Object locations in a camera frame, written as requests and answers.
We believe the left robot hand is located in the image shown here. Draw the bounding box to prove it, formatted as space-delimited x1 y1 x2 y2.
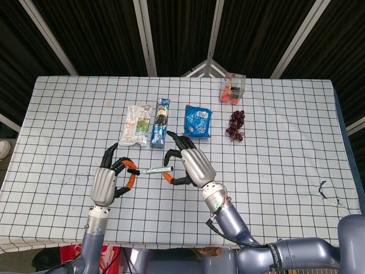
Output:
90 142 139 207

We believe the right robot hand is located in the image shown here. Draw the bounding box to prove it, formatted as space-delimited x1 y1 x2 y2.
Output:
163 130 217 190

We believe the white green marker body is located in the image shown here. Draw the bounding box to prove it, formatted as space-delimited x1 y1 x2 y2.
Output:
139 165 175 176

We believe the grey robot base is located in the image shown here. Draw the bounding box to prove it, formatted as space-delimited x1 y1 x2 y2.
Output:
121 247 239 274

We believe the blue snack bag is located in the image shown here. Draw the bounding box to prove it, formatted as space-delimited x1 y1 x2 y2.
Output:
182 104 213 140

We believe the blue cookie box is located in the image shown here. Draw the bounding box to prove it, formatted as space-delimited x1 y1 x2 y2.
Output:
149 98 171 150

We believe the dark red grape bunch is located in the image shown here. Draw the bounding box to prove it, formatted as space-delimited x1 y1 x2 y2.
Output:
225 110 246 143

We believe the white snack packet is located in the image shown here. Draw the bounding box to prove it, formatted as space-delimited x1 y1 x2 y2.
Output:
119 104 153 148

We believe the red shopping bag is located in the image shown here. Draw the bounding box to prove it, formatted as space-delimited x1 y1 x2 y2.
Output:
59 243 121 274

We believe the white checked tablecloth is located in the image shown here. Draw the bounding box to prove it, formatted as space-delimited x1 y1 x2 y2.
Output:
0 75 365 255

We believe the black bag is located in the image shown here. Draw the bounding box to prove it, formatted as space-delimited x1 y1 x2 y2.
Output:
31 248 62 272

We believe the clear plastic box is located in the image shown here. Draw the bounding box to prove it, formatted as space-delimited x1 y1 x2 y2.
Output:
219 72 246 105

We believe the white shoe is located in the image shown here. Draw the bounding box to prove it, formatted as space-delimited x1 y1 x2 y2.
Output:
0 139 12 161

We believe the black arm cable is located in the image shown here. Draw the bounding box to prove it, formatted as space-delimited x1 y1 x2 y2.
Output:
205 194 269 248

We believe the white triangular frame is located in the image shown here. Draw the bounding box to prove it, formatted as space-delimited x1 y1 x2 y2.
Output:
181 59 226 78

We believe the white frame post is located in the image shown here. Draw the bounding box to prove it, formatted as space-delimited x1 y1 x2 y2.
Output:
205 0 226 62
133 0 158 76
18 0 79 76
270 0 331 79

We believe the wire basket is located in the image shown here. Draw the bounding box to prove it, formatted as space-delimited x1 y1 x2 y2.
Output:
282 268 340 274

